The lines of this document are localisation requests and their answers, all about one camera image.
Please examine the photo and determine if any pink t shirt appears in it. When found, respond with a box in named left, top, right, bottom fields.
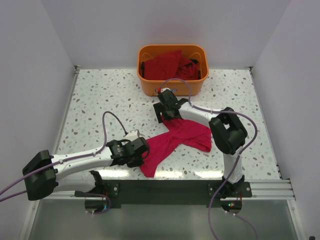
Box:
left=140, top=119, right=212, bottom=178

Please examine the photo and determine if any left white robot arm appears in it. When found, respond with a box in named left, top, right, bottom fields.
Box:
left=22, top=137, right=150, bottom=201

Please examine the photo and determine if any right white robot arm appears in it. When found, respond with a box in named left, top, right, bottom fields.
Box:
left=153, top=88, right=248, bottom=197

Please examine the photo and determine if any orange plastic basket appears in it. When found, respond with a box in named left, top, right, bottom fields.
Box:
left=137, top=44, right=209, bottom=96

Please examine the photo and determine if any dark red t shirt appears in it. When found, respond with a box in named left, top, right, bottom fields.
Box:
left=141, top=50, right=201, bottom=81

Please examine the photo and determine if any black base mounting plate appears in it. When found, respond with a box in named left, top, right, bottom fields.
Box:
left=74, top=179, right=252, bottom=210

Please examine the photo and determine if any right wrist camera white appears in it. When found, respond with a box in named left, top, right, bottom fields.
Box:
left=155, top=87, right=177, bottom=94

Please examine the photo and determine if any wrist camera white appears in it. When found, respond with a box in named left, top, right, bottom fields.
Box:
left=155, top=87, right=177, bottom=94
left=124, top=129, right=140, bottom=141

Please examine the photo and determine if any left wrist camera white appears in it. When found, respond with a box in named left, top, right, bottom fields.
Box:
left=124, top=129, right=140, bottom=141

